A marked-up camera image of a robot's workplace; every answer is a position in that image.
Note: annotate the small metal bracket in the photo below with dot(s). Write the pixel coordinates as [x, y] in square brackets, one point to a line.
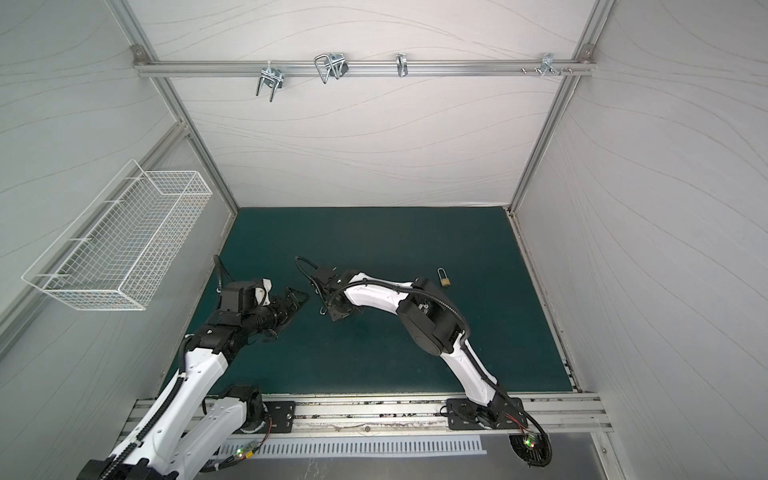
[401, 65]

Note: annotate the metal U-bolt hook left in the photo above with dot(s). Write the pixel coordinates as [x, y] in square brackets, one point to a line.
[271, 79]

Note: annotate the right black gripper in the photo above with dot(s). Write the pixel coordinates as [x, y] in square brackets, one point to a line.
[330, 297]

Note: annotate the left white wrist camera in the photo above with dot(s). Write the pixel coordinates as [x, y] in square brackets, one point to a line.
[261, 292]

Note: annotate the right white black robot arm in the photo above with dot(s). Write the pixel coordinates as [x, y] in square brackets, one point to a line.
[434, 323]

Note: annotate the black mounting plate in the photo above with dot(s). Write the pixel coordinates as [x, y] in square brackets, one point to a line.
[276, 417]
[501, 414]

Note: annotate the aluminium cross rail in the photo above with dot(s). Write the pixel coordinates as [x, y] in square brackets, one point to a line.
[357, 68]

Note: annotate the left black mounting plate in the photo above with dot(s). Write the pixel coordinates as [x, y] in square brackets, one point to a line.
[276, 417]

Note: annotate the metal u-bolt hook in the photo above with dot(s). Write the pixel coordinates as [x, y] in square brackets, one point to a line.
[331, 65]
[271, 79]

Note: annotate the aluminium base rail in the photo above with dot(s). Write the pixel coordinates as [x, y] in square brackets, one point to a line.
[415, 414]

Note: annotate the white slotted cable duct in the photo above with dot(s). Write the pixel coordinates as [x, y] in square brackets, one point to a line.
[372, 447]

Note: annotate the brass padlock long shackle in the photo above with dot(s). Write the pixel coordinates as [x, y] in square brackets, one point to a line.
[443, 277]

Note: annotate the white wire basket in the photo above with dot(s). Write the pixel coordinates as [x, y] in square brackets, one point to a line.
[115, 254]

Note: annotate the green table mat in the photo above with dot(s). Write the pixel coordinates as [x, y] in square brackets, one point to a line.
[371, 352]

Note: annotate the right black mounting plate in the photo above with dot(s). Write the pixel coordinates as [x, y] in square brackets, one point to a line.
[501, 414]

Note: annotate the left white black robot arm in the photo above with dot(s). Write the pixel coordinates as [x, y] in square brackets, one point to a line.
[164, 444]

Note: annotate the metal U-bolt hook middle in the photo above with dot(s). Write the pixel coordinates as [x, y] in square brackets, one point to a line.
[331, 65]

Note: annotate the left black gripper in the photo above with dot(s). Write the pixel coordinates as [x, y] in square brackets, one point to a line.
[285, 313]

